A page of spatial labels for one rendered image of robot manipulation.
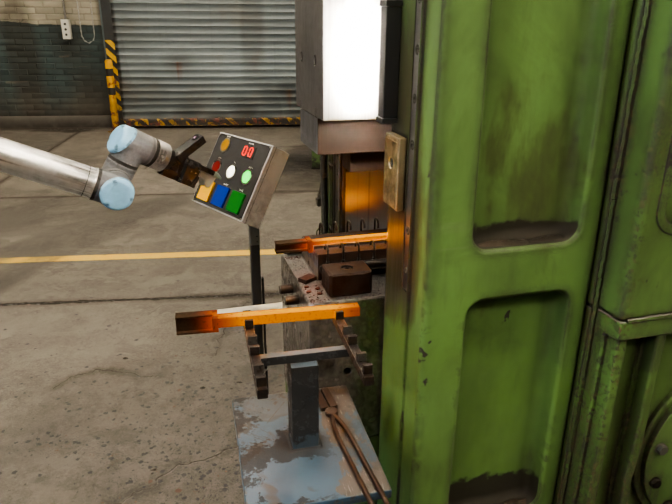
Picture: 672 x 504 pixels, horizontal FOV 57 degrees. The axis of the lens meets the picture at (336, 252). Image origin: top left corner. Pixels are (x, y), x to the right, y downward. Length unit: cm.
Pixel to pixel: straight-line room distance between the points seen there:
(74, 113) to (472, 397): 902
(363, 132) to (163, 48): 819
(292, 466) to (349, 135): 83
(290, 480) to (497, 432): 63
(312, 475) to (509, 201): 75
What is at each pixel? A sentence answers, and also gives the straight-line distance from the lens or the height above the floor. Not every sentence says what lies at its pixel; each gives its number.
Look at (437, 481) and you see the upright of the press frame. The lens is 170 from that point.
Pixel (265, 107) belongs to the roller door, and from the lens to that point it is 974.
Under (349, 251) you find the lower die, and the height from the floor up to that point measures 99.
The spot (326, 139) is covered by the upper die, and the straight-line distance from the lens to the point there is 163.
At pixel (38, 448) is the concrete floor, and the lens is 283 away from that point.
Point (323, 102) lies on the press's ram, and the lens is 156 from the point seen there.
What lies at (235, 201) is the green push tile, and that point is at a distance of 216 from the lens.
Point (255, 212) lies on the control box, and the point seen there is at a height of 98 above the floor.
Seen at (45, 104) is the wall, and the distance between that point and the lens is 1028.
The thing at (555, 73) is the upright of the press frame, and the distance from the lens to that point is 147.
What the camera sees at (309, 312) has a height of 97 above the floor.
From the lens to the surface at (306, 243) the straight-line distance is 177.
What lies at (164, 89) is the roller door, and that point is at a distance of 981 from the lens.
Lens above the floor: 161
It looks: 21 degrees down
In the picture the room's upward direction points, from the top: straight up
